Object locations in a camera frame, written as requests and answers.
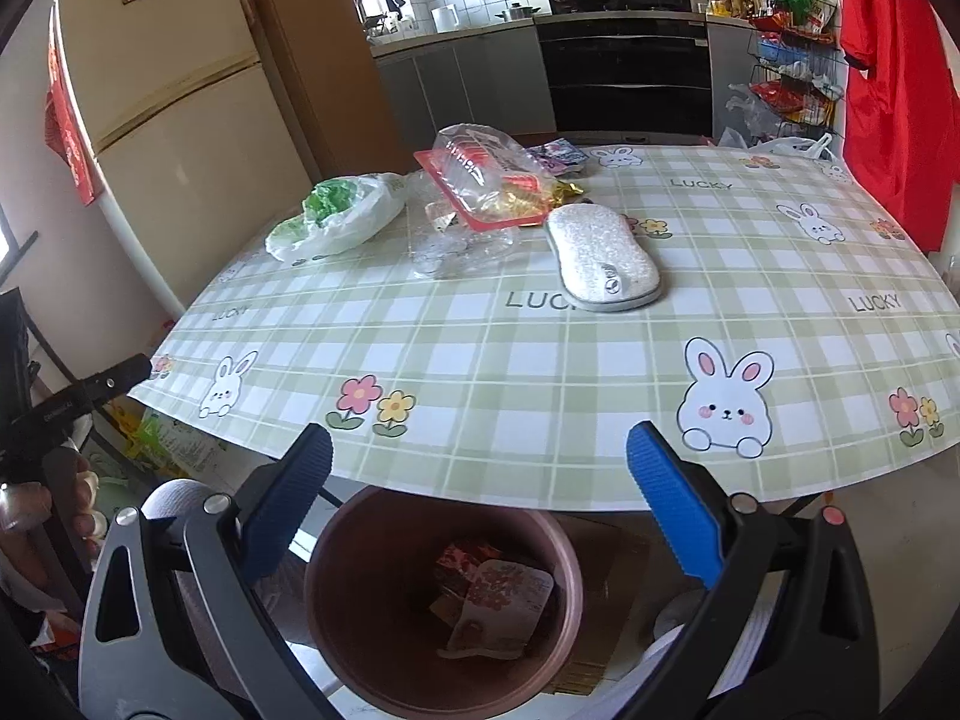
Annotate dark red snack wrapper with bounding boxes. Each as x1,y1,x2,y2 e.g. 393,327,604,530
430,539,501,628

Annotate white printed lid film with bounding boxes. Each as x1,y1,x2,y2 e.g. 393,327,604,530
438,559,555,661

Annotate gold foil wrapper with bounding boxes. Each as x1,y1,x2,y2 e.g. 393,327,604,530
493,176,583,226

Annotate purple blue snack wrapper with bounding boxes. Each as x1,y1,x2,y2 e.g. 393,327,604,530
526,138,589,177

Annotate grey lower kitchen cabinets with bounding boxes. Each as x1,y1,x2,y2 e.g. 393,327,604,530
373,15,755,149

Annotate black kitchen faucet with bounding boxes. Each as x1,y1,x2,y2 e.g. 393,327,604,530
355,0,409,36

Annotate person's left hand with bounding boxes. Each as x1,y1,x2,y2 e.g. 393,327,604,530
2,445,101,589

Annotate checkered bunny tablecloth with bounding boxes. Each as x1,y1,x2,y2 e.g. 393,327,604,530
135,146,958,511

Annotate white bag with greens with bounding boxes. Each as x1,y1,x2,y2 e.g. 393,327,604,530
263,172,409,265

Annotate white scrubbing sponge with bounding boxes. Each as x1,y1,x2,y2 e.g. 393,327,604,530
545,203,662,314

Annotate crumpled clear plastic wrap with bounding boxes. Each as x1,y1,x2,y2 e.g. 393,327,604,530
407,197,521,280

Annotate red fridge banner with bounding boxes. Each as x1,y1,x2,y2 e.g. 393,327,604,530
44,39,98,206

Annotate clear red plastic tray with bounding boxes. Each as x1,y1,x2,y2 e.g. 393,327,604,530
415,124,556,231

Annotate cream two-door refrigerator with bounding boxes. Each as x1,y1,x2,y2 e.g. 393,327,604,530
52,0,309,317

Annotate white green shopping bag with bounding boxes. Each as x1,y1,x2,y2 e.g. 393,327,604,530
750,132,836,163

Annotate red hanging apron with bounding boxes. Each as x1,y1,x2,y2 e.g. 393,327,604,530
839,0,958,252

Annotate black oven range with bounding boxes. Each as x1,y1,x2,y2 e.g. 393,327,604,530
535,0,713,140

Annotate white electric kettle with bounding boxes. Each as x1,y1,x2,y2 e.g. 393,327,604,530
431,4,460,34

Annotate steel cooking pot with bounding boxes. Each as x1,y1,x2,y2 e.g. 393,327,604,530
498,4,540,21

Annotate wire snack rack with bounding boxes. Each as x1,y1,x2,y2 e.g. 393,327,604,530
748,0,846,137

